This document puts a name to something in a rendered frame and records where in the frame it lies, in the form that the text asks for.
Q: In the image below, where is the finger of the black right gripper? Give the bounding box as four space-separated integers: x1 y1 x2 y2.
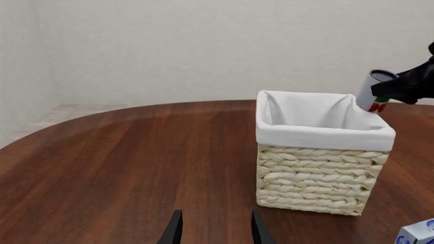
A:
395 59 434 79
370 75 434 105

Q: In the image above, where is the white and blue carton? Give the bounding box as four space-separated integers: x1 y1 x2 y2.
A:
394 218 434 244

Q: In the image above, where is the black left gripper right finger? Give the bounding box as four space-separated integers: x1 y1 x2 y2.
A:
251 209 277 244

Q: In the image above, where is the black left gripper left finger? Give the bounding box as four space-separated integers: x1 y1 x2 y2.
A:
156 209 184 244

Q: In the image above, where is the woven basket with white liner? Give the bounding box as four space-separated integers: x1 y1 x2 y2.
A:
255 89 397 218

